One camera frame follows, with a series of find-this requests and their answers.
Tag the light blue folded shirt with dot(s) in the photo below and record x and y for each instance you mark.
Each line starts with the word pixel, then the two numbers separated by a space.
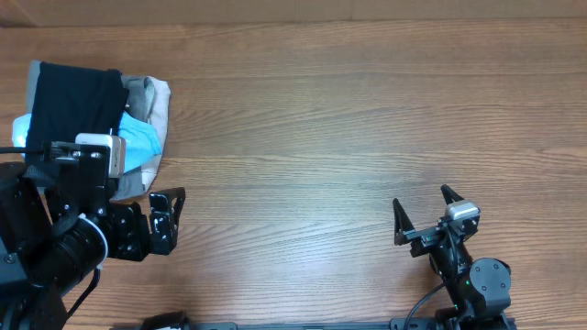
pixel 142 140

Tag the white pink folded garment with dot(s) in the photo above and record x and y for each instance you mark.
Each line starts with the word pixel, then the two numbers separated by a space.
pixel 159 119

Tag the black t-shirt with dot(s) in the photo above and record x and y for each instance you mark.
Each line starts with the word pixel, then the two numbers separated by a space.
pixel 72 100

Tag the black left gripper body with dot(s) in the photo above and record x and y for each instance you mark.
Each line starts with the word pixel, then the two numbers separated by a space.
pixel 124 232

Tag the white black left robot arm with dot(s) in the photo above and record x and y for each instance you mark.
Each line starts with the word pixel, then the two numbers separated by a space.
pixel 37 268

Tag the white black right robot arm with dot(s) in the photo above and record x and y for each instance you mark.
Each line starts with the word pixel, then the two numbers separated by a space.
pixel 478 288

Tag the grey folded garment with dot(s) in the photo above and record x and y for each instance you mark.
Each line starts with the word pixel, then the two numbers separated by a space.
pixel 138 105

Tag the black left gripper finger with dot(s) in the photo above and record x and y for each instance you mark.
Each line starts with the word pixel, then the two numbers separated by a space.
pixel 163 237
pixel 174 199

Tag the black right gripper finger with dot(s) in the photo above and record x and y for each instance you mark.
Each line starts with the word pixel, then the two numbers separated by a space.
pixel 449 195
pixel 404 231

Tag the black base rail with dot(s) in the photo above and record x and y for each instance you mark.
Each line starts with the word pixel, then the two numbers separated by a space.
pixel 179 321

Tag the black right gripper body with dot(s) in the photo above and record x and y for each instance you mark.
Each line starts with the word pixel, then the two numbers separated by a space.
pixel 426 237

